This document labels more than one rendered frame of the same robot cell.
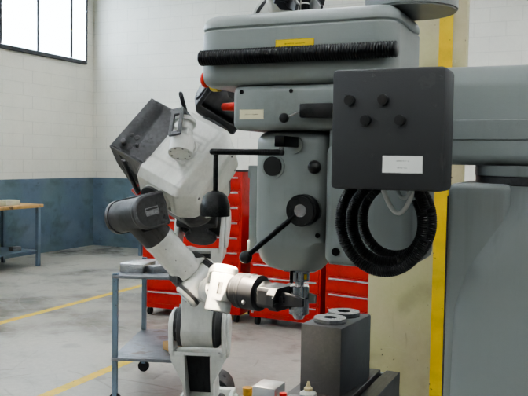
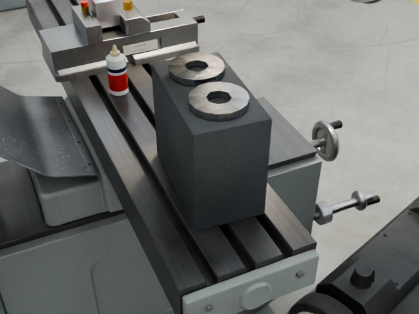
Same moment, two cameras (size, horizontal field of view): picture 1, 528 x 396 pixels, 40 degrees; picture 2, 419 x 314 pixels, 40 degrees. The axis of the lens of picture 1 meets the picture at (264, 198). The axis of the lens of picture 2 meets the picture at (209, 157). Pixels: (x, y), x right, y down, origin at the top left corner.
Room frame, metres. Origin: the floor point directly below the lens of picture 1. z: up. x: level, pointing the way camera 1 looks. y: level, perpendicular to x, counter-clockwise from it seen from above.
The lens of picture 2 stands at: (2.56, -0.78, 1.58)
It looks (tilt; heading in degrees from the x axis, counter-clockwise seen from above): 38 degrees down; 131
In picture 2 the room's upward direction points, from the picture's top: straight up
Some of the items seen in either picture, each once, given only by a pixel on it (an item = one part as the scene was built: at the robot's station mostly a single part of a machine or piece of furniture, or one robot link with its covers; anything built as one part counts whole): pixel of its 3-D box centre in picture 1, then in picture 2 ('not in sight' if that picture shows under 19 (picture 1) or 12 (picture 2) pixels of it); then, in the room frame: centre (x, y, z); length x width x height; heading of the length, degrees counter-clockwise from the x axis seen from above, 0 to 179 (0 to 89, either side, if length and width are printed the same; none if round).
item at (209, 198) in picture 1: (215, 203); not in sight; (1.79, 0.12, 1.46); 0.07 x 0.07 x 0.06
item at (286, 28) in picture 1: (309, 54); not in sight; (1.72, -0.10, 1.81); 0.47 x 0.26 x 0.16; 66
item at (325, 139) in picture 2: not in sight; (314, 144); (1.93, 0.37, 0.63); 0.16 x 0.12 x 0.12; 66
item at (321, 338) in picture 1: (336, 349); (207, 134); (2.05, -0.21, 1.03); 0.22 x 0.12 x 0.20; 151
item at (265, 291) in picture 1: (267, 295); not in sight; (1.78, -0.01, 1.23); 0.13 x 0.12 x 0.10; 146
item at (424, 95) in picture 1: (390, 130); not in sight; (1.30, -0.22, 1.62); 0.20 x 0.09 x 0.21; 66
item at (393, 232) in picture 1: (381, 203); not in sight; (1.65, -0.26, 1.47); 0.24 x 0.19 x 0.26; 156
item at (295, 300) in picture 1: (291, 301); not in sight; (1.70, -0.07, 1.23); 0.06 x 0.02 x 0.03; 56
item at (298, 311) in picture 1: (298, 301); not in sight; (1.73, -0.09, 1.23); 0.05 x 0.05 x 0.06
